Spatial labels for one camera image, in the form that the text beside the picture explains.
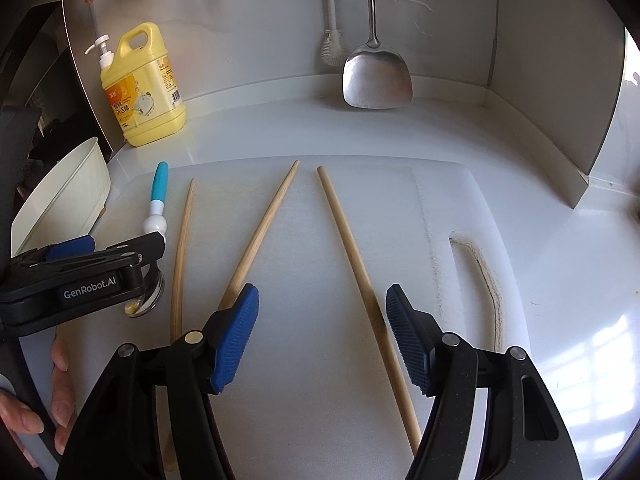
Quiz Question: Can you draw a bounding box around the black range hood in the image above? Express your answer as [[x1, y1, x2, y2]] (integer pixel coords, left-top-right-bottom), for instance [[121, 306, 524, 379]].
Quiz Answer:
[[0, 0, 113, 161]]

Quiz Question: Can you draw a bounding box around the yellow dish soap bottle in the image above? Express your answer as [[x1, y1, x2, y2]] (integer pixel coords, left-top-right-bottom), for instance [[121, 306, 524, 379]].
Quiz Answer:
[[84, 22, 187, 148]]

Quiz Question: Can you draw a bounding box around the person's left hand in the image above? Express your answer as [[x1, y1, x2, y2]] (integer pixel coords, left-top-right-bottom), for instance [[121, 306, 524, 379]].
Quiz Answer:
[[0, 337, 76, 468]]

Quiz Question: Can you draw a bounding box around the bamboo chopstick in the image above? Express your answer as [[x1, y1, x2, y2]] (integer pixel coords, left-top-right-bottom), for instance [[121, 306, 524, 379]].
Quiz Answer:
[[165, 177, 197, 471], [217, 160, 301, 311], [316, 166, 422, 456]]

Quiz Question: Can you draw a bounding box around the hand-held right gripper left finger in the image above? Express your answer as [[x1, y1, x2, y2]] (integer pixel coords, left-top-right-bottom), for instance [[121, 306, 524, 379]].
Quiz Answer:
[[55, 283, 260, 480]]

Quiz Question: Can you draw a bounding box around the blue handled metal spoon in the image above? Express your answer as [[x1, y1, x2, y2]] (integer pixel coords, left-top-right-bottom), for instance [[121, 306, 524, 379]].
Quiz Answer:
[[123, 161, 171, 320]]

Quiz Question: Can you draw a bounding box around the white plastic cutting board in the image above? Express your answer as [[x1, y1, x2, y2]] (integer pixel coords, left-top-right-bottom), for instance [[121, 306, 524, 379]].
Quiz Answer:
[[20, 162, 532, 480]]

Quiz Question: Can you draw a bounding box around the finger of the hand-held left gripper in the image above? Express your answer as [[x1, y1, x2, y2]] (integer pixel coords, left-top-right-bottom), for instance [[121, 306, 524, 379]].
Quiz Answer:
[[100, 231, 167, 268], [12, 235, 97, 267]]

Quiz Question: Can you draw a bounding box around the white bottle brush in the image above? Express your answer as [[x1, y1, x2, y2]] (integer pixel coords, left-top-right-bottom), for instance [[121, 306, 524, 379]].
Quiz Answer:
[[317, 0, 351, 68]]

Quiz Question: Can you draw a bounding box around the metal cooking spatula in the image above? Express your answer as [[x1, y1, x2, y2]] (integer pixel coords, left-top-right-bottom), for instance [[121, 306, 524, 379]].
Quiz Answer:
[[342, 0, 413, 110]]

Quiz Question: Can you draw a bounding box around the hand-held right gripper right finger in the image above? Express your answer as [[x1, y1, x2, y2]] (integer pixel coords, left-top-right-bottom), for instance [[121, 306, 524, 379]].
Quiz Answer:
[[386, 283, 583, 480]]

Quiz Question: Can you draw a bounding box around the white round bowl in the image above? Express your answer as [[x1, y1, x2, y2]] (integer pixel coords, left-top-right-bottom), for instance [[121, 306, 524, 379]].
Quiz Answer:
[[10, 136, 112, 257]]

